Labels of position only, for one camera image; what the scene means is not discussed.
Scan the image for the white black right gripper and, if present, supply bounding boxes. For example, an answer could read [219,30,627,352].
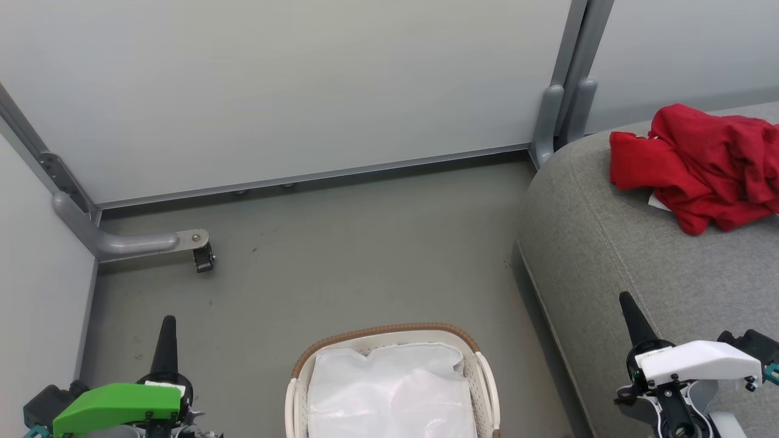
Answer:
[614,291,763,438]

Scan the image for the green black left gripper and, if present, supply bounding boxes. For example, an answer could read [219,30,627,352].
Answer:
[52,315,195,438]

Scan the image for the red clothing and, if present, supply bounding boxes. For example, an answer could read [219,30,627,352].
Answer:
[609,103,779,236]

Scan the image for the white laundry basket brown rim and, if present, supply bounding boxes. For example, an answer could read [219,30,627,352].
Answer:
[284,322,501,438]

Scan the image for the white basket liner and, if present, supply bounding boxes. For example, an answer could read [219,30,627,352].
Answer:
[307,342,479,438]

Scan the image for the grey fabric sofa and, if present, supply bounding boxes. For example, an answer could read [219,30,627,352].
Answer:
[517,100,779,438]

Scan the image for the black caster wheel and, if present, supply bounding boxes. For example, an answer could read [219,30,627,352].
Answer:
[193,242,216,273]

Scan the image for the grey partition foot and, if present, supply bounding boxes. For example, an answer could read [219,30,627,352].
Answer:
[52,191,211,263]

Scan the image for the grey partition bottom rail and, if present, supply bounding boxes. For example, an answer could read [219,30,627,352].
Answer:
[96,143,534,211]

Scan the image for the grey slanted partition frame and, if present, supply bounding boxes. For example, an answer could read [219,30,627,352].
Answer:
[0,82,102,224]

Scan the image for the grey partition frame post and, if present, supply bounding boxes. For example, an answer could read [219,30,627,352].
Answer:
[531,0,615,170]

